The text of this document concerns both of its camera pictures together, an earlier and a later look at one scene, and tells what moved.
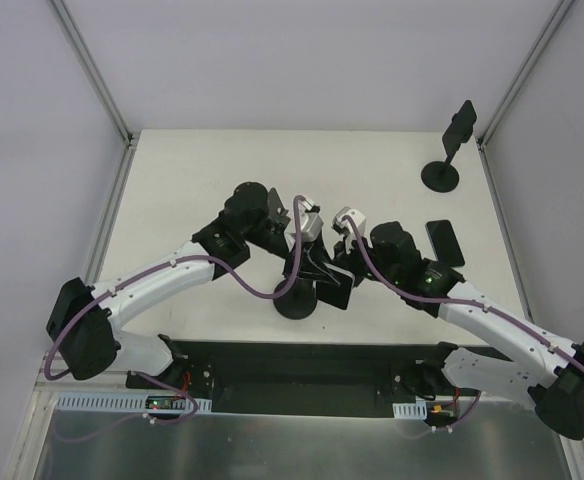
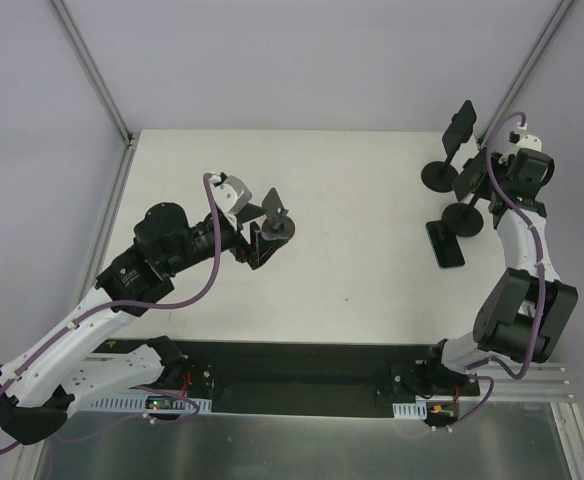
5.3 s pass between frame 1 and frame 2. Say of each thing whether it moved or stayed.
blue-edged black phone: stayed
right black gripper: moved
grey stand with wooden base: stayed
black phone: stayed
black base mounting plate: stayed
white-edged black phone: moved
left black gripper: moved
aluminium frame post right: stayed
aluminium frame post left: stayed
